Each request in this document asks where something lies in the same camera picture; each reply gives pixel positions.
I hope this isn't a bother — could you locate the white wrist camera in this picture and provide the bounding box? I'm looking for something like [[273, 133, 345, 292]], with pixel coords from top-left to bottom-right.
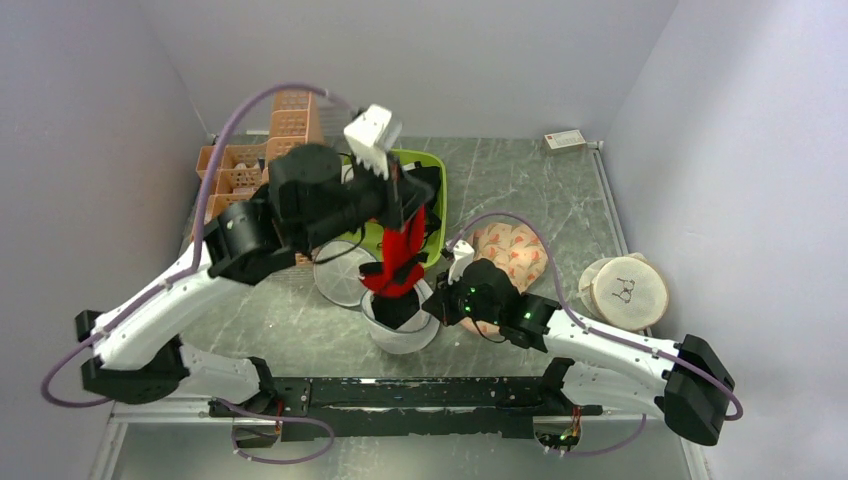
[[444, 240, 475, 285], [343, 104, 402, 180]]

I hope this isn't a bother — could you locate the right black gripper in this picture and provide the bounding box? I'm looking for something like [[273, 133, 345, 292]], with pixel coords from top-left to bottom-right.
[[423, 265, 503, 327]]

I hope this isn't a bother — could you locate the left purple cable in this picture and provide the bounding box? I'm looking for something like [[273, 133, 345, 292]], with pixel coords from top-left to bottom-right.
[[40, 82, 359, 408]]

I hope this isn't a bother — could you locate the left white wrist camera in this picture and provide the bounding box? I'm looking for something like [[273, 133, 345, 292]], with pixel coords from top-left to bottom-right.
[[343, 104, 402, 180]]

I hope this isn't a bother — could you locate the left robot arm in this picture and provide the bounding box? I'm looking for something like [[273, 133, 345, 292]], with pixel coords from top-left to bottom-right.
[[76, 143, 436, 416]]

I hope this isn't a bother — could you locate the purple cable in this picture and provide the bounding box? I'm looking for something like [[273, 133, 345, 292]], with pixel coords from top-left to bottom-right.
[[449, 211, 745, 423], [40, 82, 359, 408]]

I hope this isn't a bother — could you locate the beige round laundry bag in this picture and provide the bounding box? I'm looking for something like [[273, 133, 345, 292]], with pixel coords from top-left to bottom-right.
[[578, 252, 670, 332]]

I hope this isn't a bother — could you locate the red bra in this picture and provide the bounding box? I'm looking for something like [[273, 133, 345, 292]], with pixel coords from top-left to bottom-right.
[[359, 207, 427, 331]]

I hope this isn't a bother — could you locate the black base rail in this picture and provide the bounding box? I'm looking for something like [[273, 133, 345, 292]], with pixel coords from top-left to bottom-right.
[[209, 376, 604, 442]]

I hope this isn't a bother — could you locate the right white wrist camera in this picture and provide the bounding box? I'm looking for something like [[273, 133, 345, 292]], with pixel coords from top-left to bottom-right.
[[444, 240, 475, 285]]

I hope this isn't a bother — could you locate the white small box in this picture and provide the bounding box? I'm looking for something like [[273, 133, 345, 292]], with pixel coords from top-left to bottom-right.
[[543, 129, 587, 154]]

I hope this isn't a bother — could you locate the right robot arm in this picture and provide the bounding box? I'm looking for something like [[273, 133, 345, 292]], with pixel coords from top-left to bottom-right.
[[422, 260, 743, 446]]

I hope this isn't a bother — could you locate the orange plastic organizer basket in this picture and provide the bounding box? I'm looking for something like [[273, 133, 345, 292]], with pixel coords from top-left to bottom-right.
[[204, 91, 324, 223]]

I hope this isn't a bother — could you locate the green plastic tray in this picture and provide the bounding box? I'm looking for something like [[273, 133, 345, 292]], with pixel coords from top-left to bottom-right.
[[338, 149, 447, 271]]

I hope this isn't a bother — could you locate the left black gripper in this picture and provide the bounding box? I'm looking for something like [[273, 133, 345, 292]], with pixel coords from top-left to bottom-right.
[[301, 146, 437, 254]]

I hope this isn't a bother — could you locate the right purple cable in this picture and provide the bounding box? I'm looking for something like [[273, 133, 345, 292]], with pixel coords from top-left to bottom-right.
[[449, 211, 745, 423]]

